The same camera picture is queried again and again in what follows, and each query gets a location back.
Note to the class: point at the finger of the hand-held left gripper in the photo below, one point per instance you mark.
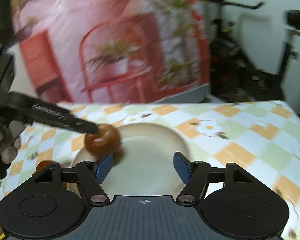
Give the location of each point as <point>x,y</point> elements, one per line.
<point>62,118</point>

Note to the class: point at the small red apple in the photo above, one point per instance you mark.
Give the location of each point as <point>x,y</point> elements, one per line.
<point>42,165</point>

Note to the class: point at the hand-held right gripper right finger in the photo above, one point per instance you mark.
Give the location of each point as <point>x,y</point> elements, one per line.
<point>181,166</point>

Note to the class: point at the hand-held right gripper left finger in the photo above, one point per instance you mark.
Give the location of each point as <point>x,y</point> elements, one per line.
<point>103,167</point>

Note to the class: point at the checkered floral tablecloth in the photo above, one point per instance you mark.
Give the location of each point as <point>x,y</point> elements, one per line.
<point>240,140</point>

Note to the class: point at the black exercise bike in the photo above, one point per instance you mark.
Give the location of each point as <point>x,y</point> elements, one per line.
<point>225,52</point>

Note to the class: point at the large red apple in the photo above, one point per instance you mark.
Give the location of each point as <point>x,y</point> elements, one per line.
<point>107,140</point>

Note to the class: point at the cream round plate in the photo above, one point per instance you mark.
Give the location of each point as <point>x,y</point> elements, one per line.
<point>145,155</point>

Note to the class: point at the printed wall tapestry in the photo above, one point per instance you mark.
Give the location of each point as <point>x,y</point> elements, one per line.
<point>102,17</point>

